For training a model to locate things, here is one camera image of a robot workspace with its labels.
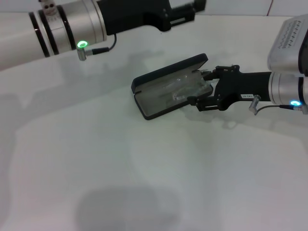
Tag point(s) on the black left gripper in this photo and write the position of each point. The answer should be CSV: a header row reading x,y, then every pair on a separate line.
x,y
134,12

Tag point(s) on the clear transparent glasses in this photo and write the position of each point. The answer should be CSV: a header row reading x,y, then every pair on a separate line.
x,y
178,96

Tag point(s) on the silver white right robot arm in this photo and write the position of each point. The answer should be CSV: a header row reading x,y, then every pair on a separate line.
x,y
284,89

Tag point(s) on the black glasses case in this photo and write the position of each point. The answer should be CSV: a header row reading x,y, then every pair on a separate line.
x,y
149,106

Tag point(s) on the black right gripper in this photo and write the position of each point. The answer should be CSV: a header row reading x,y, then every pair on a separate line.
x,y
240,86

